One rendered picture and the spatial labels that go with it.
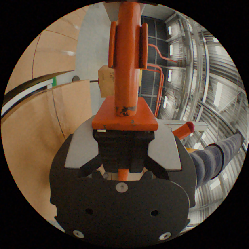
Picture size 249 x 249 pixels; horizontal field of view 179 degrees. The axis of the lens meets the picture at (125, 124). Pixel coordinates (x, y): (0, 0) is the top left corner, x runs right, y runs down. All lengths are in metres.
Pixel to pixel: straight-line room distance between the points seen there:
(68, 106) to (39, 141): 0.11
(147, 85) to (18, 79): 11.04
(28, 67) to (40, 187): 0.57
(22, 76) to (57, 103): 0.45
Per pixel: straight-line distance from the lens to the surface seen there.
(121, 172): 0.17
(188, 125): 0.16
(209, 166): 0.42
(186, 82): 5.90
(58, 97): 0.19
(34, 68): 0.65
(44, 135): 0.16
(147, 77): 10.96
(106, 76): 1.63
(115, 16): 0.15
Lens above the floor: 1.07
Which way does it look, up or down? 2 degrees up
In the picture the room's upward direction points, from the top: 91 degrees clockwise
